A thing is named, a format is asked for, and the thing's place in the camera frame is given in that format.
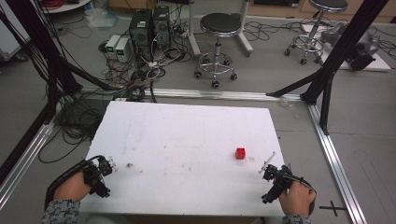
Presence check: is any white table leg frame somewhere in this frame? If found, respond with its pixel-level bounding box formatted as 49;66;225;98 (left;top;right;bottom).
186;0;255;59

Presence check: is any red toy block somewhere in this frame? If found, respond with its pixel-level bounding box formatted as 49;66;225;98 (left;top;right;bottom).
234;147;247;161

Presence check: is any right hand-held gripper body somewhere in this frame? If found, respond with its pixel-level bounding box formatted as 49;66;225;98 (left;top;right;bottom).
261;164;295;205

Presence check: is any black frame post with cables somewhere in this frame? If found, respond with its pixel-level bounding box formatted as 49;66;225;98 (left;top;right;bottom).
0;0;120;125

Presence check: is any round white table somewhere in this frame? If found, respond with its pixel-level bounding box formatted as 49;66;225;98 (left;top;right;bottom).
41;0;92;15

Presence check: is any grey and black robot device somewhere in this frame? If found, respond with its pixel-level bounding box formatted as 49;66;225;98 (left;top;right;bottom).
319;21;381;72

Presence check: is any black braced frame post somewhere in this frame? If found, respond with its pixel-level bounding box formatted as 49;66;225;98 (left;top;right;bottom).
265;0;390;135

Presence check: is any black round stool chrome base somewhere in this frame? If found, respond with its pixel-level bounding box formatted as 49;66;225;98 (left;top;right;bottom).
193;12;243;89

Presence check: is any black computer tower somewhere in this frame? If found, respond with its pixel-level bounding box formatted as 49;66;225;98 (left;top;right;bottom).
128;8;154;62
152;5;172;50

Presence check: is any aluminium floor rail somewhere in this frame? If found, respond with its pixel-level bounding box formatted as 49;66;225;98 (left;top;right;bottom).
306;102;368;224
0;120;57;211
80;87;304;103

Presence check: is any person's right hand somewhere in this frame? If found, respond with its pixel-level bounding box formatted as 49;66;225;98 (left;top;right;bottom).
278;180;318;217

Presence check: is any white floor board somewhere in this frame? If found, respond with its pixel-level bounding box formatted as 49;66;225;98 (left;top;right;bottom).
302;23;392;73

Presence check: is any grey round stool chrome base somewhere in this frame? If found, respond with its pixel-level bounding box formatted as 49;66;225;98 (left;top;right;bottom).
283;0;349;65

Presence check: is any tangle of floor cables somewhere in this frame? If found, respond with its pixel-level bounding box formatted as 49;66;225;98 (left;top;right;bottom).
38;6;194;164

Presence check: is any white bench power supply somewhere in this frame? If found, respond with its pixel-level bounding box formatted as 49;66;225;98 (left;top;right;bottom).
114;37;131;63
105;34;121;54

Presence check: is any clear plastic bag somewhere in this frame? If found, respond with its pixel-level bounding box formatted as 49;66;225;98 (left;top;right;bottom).
84;7;120;31

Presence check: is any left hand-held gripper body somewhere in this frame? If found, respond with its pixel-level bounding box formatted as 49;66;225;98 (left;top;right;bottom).
81;155;115;199

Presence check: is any person's left hand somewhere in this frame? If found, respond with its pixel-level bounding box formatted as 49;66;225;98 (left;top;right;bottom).
52;171;93;202

